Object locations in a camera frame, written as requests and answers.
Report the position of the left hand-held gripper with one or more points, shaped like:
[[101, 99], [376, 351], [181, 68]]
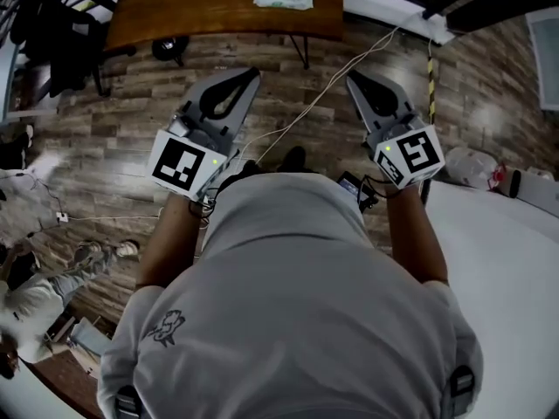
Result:
[[174, 164]]

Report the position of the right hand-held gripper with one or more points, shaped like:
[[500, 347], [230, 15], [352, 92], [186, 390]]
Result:
[[419, 155]]

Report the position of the person's right forearm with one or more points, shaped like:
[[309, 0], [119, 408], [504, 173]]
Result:
[[415, 238]]

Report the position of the person's left forearm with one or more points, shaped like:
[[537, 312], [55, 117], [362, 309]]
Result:
[[170, 242]]

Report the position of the yellow black hazard tape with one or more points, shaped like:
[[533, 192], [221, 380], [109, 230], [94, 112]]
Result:
[[431, 90]]

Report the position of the black wheeled stand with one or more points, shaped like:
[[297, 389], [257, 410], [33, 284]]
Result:
[[168, 46]]

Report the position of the black pocket device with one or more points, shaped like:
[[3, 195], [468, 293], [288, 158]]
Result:
[[351, 183]]

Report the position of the person's right shoe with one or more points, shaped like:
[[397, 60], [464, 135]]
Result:
[[293, 160]]

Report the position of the white railing plinth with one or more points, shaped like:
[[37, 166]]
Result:
[[380, 7]]

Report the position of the clear plastic water jug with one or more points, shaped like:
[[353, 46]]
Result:
[[469, 166]]

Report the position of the wooden table with hairpin legs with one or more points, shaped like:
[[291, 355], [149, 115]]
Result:
[[183, 7]]

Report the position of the glass partition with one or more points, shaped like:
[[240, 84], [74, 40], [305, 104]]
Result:
[[548, 59]]

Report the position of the black bag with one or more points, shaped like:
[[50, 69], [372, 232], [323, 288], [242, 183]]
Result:
[[57, 37]]

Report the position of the white box appliance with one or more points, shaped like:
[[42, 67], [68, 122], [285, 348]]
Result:
[[539, 190]]

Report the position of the white power adapter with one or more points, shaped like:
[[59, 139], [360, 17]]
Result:
[[62, 217]]

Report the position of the person's t-shirt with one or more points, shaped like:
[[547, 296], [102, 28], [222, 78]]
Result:
[[284, 312]]

